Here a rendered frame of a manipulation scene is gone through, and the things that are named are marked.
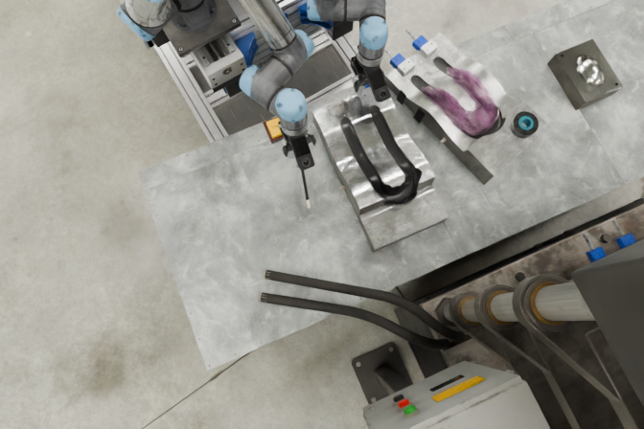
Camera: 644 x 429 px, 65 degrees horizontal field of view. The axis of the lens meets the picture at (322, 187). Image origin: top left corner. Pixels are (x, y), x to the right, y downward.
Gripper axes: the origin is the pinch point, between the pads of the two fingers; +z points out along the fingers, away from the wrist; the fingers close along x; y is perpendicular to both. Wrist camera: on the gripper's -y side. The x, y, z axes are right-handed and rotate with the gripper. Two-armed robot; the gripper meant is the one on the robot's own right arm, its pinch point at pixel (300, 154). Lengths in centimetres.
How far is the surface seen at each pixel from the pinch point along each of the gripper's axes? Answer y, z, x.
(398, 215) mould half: -28.7, 9.1, -21.4
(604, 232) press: -60, 16, -83
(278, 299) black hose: -37.4, 11.2, 23.9
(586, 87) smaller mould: -14, 8, -99
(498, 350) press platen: -75, -9, -26
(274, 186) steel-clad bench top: -1.9, 15.1, 11.2
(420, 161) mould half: -16.5, 2.0, -33.8
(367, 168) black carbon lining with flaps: -11.1, 5.1, -18.3
